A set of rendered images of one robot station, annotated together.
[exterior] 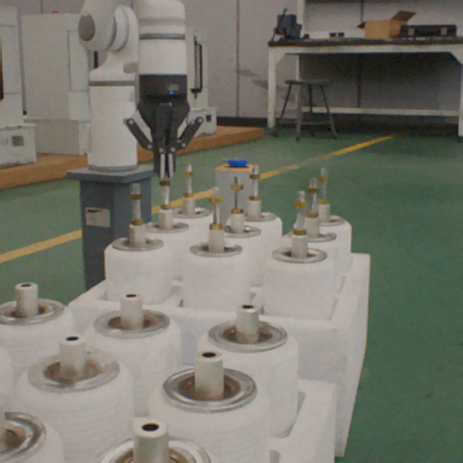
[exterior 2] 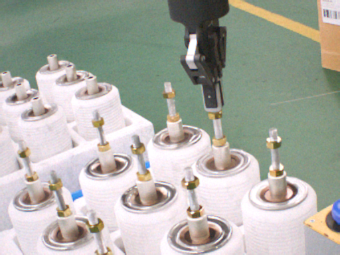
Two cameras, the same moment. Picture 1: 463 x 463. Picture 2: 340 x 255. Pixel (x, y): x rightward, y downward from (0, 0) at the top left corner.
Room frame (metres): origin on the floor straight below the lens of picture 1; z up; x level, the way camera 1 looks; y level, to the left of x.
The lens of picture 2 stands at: (1.59, -0.44, 0.65)
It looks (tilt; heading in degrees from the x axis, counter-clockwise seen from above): 25 degrees down; 136
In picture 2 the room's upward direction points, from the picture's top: 10 degrees counter-clockwise
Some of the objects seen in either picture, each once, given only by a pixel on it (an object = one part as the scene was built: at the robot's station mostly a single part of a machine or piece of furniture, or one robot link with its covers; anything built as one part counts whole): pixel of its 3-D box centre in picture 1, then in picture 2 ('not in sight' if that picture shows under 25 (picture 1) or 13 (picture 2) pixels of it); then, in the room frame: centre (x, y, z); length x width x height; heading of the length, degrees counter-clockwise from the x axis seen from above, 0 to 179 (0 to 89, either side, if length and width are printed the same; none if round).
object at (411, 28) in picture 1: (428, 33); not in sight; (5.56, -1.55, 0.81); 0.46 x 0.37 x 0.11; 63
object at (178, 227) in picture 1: (165, 228); (223, 163); (1.09, 0.10, 0.25); 0.08 x 0.08 x 0.01
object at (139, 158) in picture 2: (237, 200); (141, 163); (1.06, -0.01, 0.30); 0.01 x 0.01 x 0.08; 59
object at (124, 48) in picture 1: (111, 48); not in sight; (1.44, 0.24, 0.54); 0.09 x 0.09 x 0.17; 47
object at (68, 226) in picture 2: (311, 228); (68, 224); (1.03, -0.13, 0.26); 0.02 x 0.02 x 0.03
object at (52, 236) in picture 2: (311, 236); (70, 233); (1.03, -0.13, 0.25); 0.08 x 0.08 x 0.01
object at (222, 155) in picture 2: (165, 220); (222, 155); (1.09, 0.10, 0.26); 0.02 x 0.02 x 0.03
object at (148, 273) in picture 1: (139, 304); (186, 189); (0.97, 0.13, 0.16); 0.10 x 0.10 x 0.18
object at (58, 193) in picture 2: (312, 203); (59, 198); (1.03, -0.13, 0.30); 0.01 x 0.01 x 0.08; 1
